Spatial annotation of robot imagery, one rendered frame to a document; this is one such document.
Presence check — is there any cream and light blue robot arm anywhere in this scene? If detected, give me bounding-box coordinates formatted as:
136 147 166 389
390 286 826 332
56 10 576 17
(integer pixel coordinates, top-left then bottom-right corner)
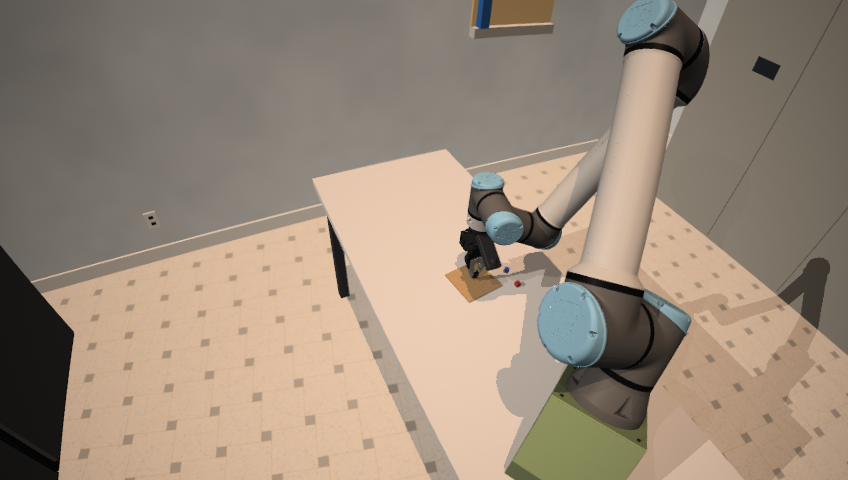
466 0 710 430

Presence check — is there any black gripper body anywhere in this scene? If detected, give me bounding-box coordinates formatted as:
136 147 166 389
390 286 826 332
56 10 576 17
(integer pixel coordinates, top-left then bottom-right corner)
459 227 487 259

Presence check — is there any tan square mat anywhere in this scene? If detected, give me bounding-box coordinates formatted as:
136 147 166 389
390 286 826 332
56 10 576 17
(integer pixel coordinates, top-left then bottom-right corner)
445 265 502 303

